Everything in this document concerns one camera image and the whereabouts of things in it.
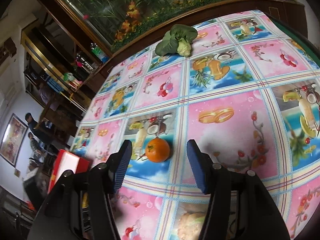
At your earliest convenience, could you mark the orange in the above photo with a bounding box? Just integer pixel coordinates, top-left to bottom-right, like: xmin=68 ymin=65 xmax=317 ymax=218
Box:
xmin=145 ymin=137 xmax=170 ymax=163

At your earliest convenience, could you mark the red white shallow box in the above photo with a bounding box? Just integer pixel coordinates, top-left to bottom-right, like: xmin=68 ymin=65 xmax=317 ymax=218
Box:
xmin=47 ymin=150 xmax=91 ymax=193

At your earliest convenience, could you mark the colourful patterned tablecloth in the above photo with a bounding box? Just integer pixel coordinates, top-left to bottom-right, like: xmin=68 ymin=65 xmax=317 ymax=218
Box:
xmin=71 ymin=10 xmax=319 ymax=239

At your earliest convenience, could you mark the green spray bottle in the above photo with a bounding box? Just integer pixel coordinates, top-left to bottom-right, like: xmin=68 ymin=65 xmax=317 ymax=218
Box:
xmin=91 ymin=43 xmax=109 ymax=63

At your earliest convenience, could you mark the green leafy vegetable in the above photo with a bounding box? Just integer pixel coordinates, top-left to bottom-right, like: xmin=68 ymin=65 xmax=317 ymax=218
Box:
xmin=155 ymin=24 xmax=198 ymax=57

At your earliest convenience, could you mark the wall picture frame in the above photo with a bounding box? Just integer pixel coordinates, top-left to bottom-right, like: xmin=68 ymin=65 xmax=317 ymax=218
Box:
xmin=1 ymin=113 xmax=28 ymax=167

